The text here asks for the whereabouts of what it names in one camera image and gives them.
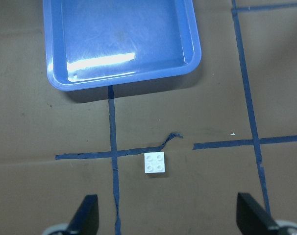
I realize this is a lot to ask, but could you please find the white block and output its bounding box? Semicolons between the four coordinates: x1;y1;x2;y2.
144;152;165;173

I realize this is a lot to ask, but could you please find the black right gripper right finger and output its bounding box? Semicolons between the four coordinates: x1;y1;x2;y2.
236;192;279;235

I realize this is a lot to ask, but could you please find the blue plastic tray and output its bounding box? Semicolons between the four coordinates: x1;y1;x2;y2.
42;0;202;92

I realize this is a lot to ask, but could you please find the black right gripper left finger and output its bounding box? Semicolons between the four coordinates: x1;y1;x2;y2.
65;194;99;235

